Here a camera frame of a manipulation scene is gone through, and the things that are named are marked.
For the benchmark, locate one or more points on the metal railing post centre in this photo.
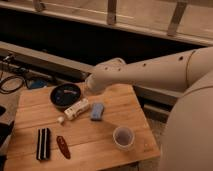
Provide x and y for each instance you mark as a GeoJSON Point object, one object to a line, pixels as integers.
{"type": "Point", "coordinates": [111, 12]}

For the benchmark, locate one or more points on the blue sponge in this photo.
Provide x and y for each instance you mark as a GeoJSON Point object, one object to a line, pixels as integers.
{"type": "Point", "coordinates": [97, 111]}

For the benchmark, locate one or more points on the small white garlic piece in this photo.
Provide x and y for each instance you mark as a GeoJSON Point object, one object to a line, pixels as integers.
{"type": "Point", "coordinates": [61, 120]}

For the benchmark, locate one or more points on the black white striped brush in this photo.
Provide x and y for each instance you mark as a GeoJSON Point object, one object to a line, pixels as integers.
{"type": "Point", "coordinates": [43, 144]}

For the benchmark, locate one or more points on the blue object behind table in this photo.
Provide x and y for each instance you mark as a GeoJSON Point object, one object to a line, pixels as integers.
{"type": "Point", "coordinates": [38, 83]}

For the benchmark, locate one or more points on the dark red flat tool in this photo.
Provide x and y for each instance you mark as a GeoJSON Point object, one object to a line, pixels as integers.
{"type": "Point", "coordinates": [63, 147]}

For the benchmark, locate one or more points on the metal railing post right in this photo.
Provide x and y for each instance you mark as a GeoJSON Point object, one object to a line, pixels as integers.
{"type": "Point", "coordinates": [177, 16]}

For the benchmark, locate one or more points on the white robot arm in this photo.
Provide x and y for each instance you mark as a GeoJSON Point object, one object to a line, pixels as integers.
{"type": "Point", "coordinates": [188, 139]}

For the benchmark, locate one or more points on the black round bowl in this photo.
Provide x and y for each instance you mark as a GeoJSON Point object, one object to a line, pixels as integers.
{"type": "Point", "coordinates": [65, 95]}

